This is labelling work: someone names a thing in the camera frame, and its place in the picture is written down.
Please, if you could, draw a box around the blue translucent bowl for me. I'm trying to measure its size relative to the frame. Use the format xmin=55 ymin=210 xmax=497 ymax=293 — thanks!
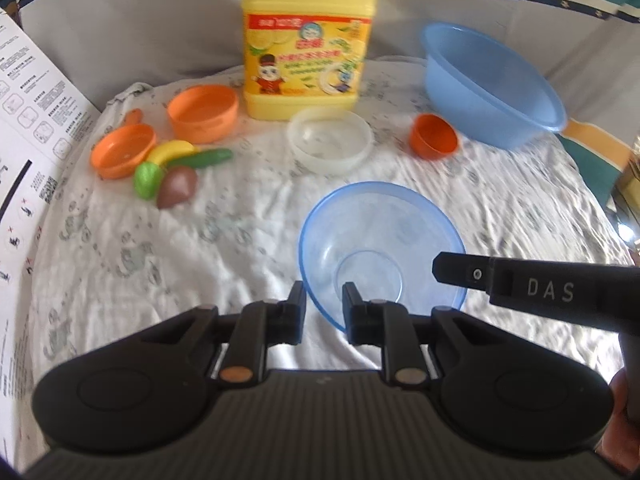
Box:
xmin=298 ymin=181 xmax=468 ymax=335

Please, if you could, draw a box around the yellow toy banana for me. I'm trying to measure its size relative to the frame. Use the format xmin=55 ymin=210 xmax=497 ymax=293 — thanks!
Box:
xmin=150 ymin=140 xmax=199 ymax=167

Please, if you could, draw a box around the yellow detergent pump bottle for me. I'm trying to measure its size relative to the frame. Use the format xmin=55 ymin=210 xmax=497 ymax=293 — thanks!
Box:
xmin=242 ymin=0 xmax=377 ymax=122

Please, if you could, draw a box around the grey teal striped bedsheet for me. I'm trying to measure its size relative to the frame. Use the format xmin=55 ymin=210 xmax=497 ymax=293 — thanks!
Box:
xmin=0 ymin=0 xmax=640 ymax=201

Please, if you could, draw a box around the green toy cucumber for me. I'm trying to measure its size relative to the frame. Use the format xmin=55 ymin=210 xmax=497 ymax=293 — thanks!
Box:
xmin=167 ymin=148 xmax=234 ymax=170

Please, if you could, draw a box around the person's right hand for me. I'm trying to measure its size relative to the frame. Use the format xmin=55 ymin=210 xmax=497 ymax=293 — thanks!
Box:
xmin=609 ymin=367 xmax=640 ymax=423

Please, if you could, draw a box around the green toy lime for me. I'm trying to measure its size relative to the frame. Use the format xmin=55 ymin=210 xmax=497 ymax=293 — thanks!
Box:
xmin=133 ymin=161 xmax=165 ymax=200

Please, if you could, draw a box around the white printed blanket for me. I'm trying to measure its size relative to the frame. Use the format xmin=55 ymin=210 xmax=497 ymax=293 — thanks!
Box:
xmin=10 ymin=57 xmax=636 ymax=471

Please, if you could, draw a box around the light orange toy cup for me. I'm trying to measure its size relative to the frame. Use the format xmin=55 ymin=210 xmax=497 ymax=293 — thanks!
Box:
xmin=167 ymin=85 xmax=240 ymax=142

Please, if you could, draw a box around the brown toy fruit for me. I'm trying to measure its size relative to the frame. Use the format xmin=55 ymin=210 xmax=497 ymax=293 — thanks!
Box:
xmin=156 ymin=166 xmax=199 ymax=210

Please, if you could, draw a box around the small dark orange bowl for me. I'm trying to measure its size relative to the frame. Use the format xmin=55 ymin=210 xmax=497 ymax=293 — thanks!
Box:
xmin=410 ymin=113 xmax=459 ymax=161

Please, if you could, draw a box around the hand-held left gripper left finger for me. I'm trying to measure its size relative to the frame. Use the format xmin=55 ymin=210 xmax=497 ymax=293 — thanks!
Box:
xmin=135 ymin=281 xmax=307 ymax=386

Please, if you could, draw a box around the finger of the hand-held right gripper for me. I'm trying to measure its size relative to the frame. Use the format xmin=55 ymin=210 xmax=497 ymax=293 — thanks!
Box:
xmin=432 ymin=252 xmax=494 ymax=294

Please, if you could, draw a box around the white printed instruction sheet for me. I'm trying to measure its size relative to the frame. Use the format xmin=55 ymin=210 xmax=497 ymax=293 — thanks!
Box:
xmin=0 ymin=7 xmax=101 ymax=291

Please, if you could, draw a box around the clear plastic bowl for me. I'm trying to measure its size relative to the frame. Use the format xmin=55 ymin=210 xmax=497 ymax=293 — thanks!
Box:
xmin=287 ymin=108 xmax=374 ymax=176

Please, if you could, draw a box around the light orange toy pan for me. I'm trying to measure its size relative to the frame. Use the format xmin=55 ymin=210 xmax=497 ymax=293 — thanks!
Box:
xmin=90 ymin=109 xmax=159 ymax=180

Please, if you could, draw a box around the large blue plastic basin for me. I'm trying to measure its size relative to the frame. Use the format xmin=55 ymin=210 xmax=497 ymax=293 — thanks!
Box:
xmin=419 ymin=21 xmax=568 ymax=151

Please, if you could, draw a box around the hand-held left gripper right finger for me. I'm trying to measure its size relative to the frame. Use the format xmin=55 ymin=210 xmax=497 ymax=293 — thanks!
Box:
xmin=341 ymin=282 xmax=516 ymax=387

